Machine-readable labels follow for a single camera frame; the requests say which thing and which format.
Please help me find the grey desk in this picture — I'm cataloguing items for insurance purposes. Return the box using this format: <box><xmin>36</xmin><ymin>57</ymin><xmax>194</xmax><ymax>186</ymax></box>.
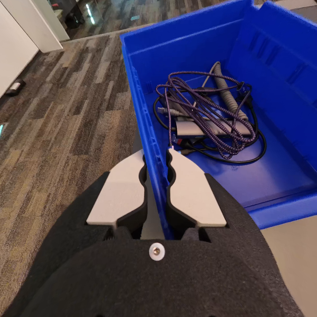
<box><xmin>134</xmin><ymin>141</ymin><xmax>317</xmax><ymax>317</ymax></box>

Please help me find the small black floor device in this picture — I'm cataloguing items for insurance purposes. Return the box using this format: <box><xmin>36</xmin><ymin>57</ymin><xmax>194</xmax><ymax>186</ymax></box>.
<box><xmin>5</xmin><ymin>79</ymin><xmax>26</xmax><ymax>96</ymax></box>

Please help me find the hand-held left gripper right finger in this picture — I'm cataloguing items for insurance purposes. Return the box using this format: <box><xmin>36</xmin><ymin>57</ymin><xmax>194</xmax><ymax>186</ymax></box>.
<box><xmin>165</xmin><ymin>149</ymin><xmax>227</xmax><ymax>228</ymax></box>

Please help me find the grey USB hub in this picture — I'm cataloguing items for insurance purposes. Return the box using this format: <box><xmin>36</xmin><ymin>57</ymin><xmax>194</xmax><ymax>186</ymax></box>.
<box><xmin>173</xmin><ymin>84</ymin><xmax>267</xmax><ymax>164</ymax></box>

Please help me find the grey USB cable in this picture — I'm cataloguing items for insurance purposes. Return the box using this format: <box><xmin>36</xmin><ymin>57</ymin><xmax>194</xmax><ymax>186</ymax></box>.
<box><xmin>157</xmin><ymin>61</ymin><xmax>248</xmax><ymax>122</ymax></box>

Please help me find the blue plastic bin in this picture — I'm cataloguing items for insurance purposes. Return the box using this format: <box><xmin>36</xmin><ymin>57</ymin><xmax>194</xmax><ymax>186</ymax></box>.
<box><xmin>120</xmin><ymin>0</ymin><xmax>317</xmax><ymax>239</ymax></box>

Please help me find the black cable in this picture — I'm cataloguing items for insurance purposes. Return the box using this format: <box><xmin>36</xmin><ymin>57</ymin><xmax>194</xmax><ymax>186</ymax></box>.
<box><xmin>153</xmin><ymin>95</ymin><xmax>175</xmax><ymax>131</ymax></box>

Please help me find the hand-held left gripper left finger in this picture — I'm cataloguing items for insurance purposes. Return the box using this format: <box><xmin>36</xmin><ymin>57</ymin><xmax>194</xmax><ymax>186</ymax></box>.
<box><xmin>86</xmin><ymin>150</ymin><xmax>148</xmax><ymax>227</ymax></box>

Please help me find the purple braided USB cable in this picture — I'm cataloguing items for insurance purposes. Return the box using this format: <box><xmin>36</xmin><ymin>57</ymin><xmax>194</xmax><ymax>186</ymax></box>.
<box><xmin>156</xmin><ymin>71</ymin><xmax>257</xmax><ymax>160</ymax></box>

